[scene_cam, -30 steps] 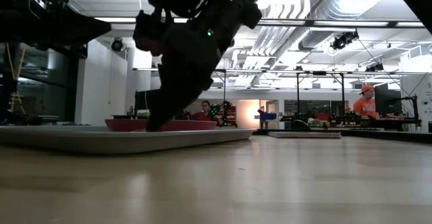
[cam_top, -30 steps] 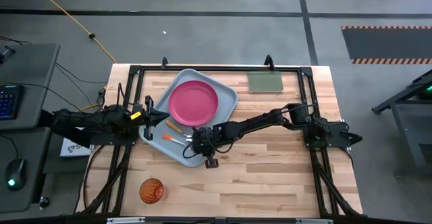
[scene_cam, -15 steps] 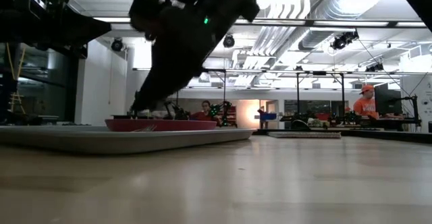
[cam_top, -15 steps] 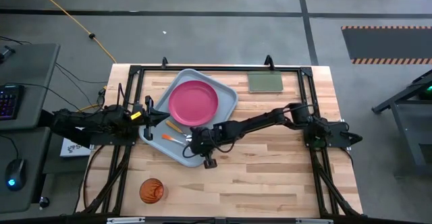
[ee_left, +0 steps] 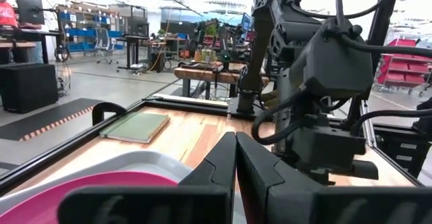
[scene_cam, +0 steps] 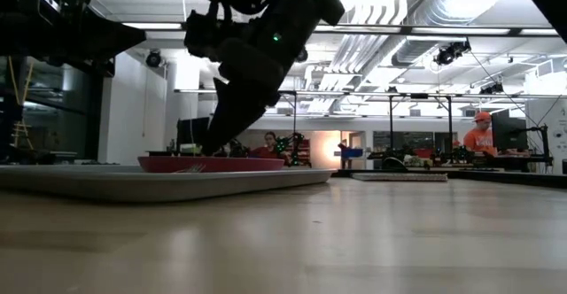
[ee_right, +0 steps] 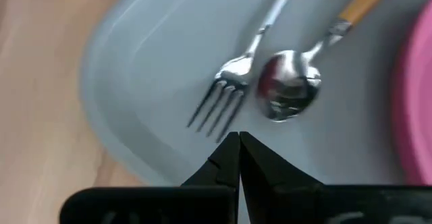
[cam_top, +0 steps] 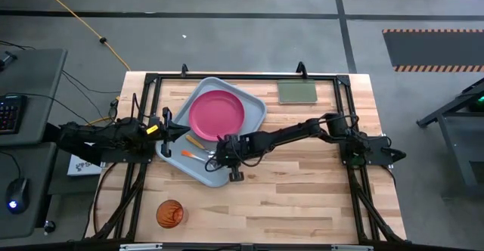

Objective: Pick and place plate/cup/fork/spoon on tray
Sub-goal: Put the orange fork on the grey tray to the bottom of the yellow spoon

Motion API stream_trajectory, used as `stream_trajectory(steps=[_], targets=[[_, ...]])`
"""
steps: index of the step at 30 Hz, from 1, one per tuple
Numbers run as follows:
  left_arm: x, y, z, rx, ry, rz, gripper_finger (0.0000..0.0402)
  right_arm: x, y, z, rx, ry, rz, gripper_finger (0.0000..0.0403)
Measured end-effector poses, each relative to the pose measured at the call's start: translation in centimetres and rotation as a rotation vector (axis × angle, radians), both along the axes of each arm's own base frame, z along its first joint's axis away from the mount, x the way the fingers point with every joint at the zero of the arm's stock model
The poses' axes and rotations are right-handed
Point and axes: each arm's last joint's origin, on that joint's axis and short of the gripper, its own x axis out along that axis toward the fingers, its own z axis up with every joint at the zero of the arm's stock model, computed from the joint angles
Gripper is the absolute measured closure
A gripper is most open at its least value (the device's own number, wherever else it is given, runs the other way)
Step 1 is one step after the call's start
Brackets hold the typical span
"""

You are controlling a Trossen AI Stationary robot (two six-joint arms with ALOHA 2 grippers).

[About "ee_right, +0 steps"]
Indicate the pink plastic plate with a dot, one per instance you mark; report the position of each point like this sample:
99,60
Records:
418,99

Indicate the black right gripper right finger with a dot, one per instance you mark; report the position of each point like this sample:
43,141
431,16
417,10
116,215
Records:
303,203

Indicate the grey plastic tray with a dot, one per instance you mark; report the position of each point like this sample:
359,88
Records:
168,48

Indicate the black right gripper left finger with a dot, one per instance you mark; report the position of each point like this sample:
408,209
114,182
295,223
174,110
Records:
202,203

